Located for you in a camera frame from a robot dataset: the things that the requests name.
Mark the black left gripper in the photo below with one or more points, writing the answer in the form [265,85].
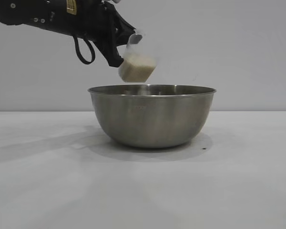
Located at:
[100,26]

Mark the clear plastic measuring cup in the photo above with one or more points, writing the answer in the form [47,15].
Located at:
[138,59]

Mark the white uncooked rice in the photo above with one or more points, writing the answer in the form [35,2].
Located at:
[138,69]

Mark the stainless steel mixing bowl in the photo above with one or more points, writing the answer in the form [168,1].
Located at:
[152,119]

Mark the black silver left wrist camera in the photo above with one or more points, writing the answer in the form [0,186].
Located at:
[116,1]

